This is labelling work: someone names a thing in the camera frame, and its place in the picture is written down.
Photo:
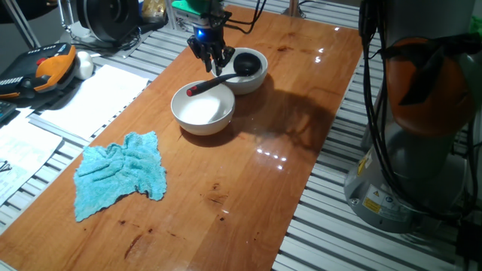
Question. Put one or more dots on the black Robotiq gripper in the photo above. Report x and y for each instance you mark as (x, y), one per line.
(209, 37)

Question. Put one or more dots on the turquoise terry towel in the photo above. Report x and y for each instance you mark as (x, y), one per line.
(113, 173)

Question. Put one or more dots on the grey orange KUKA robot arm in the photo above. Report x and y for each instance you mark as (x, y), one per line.
(414, 169)

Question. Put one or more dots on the green gripper flange mount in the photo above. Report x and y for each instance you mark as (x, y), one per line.
(188, 5)

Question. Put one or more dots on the grey slanted frame strut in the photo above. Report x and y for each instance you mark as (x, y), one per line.
(22, 25)

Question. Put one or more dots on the golden foil packet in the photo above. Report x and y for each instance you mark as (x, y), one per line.
(153, 10)

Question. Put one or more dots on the thin chrome rod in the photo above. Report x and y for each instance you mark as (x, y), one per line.
(64, 17)

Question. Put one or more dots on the orange black teach pendant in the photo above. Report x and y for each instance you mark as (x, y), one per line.
(56, 67)

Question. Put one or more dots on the aluminium frame post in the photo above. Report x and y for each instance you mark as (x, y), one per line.
(293, 9)

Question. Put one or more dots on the blank white paper sheet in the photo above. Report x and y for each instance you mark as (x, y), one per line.
(94, 101)

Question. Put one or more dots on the glossy wooden board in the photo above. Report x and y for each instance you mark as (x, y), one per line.
(226, 188)

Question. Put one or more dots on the black filament spool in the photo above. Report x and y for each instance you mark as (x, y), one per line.
(109, 19)

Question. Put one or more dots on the black computer keyboard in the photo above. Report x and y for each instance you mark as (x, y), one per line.
(5, 111)

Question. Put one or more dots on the printed white paper sheet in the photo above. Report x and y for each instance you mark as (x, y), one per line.
(26, 150)

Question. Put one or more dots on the black ladle with red band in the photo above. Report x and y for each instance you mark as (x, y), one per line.
(246, 64)

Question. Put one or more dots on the white rounded plastic object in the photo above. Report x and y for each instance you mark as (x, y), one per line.
(84, 66)

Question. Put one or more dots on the thin framed eyeglasses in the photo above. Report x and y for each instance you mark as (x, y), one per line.
(4, 166)

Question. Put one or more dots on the white ceramic bowl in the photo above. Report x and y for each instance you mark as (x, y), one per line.
(252, 84)
(203, 120)

